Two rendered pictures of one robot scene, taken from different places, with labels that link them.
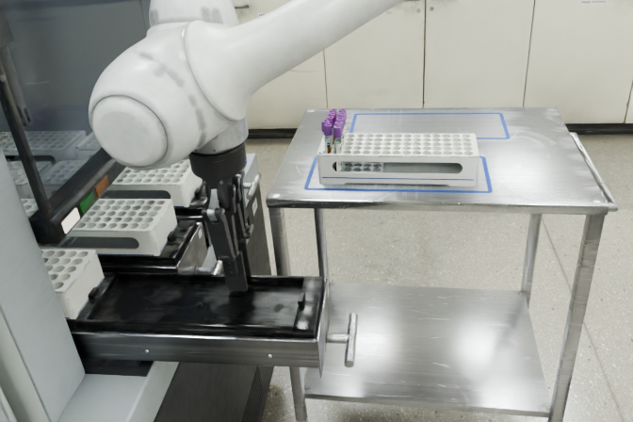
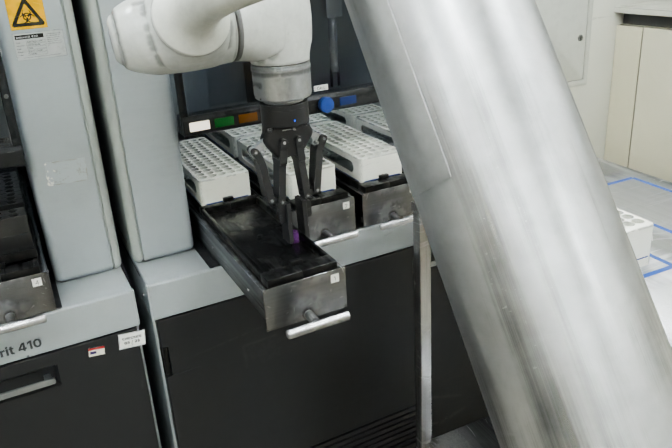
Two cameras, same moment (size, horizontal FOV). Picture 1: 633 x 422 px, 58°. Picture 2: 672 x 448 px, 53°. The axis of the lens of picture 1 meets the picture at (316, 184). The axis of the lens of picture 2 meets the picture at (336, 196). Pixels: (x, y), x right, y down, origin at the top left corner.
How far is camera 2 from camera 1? 76 cm
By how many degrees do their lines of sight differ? 50
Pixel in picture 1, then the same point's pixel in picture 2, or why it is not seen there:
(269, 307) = (284, 260)
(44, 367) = (149, 215)
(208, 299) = (270, 237)
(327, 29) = not seen: outside the picture
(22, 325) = (139, 175)
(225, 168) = (270, 118)
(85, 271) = (227, 179)
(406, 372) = not seen: outside the picture
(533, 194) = not seen: hidden behind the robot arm
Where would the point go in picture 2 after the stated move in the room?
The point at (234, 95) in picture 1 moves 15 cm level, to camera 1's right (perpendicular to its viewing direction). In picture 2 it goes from (173, 31) to (230, 42)
